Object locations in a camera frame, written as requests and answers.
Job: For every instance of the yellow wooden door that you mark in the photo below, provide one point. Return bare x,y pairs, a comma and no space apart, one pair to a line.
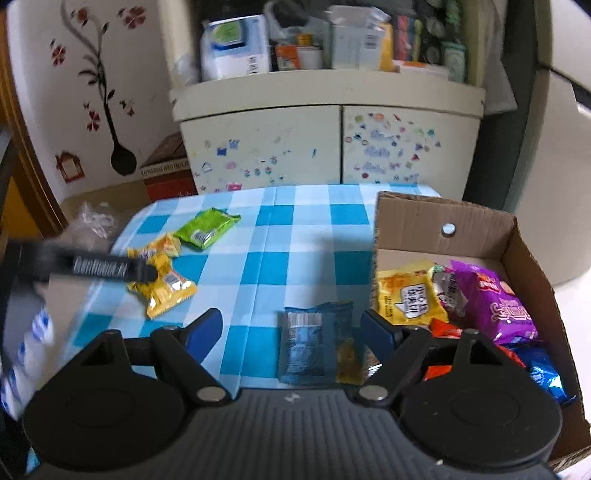
30,210

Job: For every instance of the blue checkered tablecloth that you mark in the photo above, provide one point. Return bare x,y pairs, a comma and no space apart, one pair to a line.
293,246

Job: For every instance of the white blue carton box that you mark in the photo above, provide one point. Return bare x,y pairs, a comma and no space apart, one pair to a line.
235,47

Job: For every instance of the yellow snack bag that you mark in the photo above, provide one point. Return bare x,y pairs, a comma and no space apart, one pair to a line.
407,296

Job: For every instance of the red brown gift box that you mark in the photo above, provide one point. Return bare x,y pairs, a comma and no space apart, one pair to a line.
166,173

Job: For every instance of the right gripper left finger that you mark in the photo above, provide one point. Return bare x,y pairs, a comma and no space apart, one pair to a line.
177,355

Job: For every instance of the cream cabinet with stickers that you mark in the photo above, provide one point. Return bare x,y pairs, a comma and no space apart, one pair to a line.
306,123

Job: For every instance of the black vase wall decal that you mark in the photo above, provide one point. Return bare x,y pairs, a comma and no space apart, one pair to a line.
89,31

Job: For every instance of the brown cardboard box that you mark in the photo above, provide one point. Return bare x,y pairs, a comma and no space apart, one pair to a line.
412,228

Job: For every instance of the purple snack bag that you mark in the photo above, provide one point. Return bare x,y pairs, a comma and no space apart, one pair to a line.
492,306

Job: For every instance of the white medicine box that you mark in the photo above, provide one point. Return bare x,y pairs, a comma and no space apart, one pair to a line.
357,36

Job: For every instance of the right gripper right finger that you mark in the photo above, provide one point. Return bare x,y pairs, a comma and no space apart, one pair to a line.
401,351

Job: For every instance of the blue snack packet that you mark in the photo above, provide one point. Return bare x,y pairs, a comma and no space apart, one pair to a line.
318,346

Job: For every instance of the red wall socket frame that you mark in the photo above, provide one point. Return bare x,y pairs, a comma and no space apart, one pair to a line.
69,166

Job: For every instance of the clear plastic bag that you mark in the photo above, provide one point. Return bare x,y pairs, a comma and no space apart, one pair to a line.
94,222

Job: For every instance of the green snack packet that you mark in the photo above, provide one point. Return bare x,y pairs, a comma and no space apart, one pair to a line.
206,228

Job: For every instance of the yellow waffle snack packet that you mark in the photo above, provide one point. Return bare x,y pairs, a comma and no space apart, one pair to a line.
168,290

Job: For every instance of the shiny blue snack bag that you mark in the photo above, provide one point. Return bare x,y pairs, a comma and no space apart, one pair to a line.
542,370

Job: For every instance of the green glass bottle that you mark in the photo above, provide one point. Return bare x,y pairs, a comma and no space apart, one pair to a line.
454,50

